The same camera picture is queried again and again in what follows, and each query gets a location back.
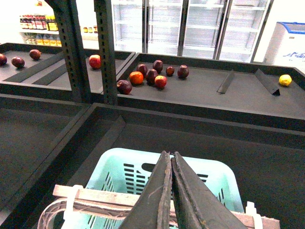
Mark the dark apple cluster back top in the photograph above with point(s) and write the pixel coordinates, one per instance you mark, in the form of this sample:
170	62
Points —
158	66

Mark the teal plastic shopping basket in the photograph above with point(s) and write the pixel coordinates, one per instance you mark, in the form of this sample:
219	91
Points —
127	171

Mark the white zip tie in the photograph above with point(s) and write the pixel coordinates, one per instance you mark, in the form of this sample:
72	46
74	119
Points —
70	201
251	210

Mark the orange red fruit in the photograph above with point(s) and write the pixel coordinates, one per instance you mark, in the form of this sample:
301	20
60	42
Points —
136	78

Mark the white zip tie right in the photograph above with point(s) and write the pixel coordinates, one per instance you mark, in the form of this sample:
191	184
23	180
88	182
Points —
251	210

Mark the dark apple cluster back left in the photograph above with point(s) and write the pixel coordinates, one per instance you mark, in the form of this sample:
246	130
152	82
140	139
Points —
142	68

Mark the black lower right tray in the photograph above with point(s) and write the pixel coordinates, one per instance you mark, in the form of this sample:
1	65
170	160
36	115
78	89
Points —
269	164

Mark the dark apple front cluster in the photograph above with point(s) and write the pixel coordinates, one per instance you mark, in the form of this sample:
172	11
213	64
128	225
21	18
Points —
124	87

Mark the glass door refrigerator bank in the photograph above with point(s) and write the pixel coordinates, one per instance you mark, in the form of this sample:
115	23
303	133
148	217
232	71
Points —
228	30

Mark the black upper left tray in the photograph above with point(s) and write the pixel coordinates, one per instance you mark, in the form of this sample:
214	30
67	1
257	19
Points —
60	89

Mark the black divider in lower tray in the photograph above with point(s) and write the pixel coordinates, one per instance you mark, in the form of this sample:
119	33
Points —
101	138

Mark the dark apple cluster centre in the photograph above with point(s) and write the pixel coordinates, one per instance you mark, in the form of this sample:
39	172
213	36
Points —
150	76

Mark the black perforated post right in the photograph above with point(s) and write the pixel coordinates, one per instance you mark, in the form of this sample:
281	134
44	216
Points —
103	10

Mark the yellow lemon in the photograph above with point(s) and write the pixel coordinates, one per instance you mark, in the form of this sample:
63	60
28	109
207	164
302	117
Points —
285	80

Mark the black perforated post left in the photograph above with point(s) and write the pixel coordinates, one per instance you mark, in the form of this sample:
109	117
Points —
66	17

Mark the black perforated post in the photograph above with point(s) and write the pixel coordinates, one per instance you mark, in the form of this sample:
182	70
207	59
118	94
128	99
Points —
103	10
66	17

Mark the red yellow apple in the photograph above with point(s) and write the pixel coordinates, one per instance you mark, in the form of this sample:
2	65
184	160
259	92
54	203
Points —
160	81

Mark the dark apple cluster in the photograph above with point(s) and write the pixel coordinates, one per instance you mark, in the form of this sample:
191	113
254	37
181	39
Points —
150	76
124	87
142	68
183	72
158	66

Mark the dark apple cluster right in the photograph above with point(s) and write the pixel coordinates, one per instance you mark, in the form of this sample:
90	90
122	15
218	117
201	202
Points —
183	72

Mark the black lower left tray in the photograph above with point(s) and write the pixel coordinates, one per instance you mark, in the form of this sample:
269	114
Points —
30	128

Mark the white shelf with bottles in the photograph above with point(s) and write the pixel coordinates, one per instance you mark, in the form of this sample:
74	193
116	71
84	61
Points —
38	24

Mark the black divider left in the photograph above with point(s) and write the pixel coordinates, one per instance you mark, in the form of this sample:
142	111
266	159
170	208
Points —
226	82

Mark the bright red apple by post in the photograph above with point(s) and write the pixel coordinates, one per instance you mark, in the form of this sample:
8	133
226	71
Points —
95	61

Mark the black triangular divider right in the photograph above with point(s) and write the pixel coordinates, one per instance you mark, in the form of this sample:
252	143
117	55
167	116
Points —
267	83

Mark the grey basket handle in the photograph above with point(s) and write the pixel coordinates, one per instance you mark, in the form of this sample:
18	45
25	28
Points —
116	206

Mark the dark red apple far left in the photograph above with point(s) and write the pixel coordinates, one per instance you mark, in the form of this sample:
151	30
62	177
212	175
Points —
3	59

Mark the black upper right tray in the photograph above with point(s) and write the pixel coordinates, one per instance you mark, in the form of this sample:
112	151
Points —
246	100

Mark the black tray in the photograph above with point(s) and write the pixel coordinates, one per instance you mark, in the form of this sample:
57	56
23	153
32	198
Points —
246	100
269	164
60	89
30	128

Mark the small dark red apple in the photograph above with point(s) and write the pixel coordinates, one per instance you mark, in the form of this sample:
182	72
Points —
170	71

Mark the long black divider strip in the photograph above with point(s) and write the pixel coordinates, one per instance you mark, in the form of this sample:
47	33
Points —
10	73

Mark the white zip tie left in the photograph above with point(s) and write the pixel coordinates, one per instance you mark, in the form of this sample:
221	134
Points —
70	201

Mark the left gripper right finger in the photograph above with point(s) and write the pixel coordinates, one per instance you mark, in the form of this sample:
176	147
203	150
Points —
195	205

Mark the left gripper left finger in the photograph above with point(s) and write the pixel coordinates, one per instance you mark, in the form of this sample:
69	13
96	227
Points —
152	209

